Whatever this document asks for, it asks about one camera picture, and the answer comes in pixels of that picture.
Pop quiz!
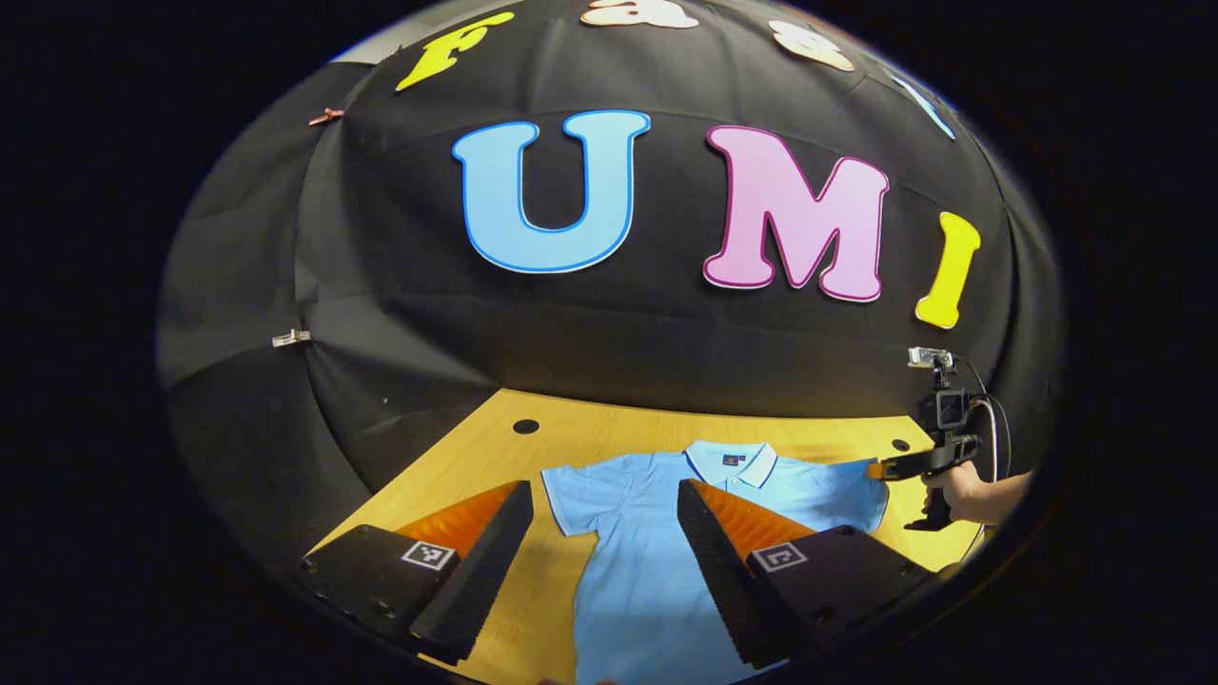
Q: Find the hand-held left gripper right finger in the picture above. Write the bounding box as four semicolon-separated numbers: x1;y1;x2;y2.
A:
676;479;938;670

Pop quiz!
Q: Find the light blue T-shirt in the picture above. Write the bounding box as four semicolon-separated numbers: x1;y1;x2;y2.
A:
540;440;891;685

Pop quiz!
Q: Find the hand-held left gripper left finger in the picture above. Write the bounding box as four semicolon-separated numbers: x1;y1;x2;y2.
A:
300;479;536;667

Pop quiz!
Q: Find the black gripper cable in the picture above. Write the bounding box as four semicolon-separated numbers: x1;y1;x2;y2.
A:
956;354;1013;486

